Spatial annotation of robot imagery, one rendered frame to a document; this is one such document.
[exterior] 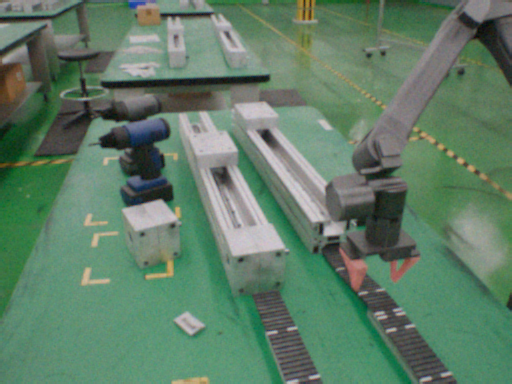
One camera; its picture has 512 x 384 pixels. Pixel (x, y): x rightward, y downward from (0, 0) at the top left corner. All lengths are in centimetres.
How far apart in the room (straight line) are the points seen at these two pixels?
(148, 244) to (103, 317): 17
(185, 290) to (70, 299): 22
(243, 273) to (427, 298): 35
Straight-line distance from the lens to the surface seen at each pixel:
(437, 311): 93
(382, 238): 78
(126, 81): 254
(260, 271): 87
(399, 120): 80
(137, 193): 118
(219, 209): 100
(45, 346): 88
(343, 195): 71
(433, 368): 78
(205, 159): 119
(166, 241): 97
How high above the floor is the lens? 136
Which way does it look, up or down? 27 degrees down
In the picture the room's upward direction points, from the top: straight up
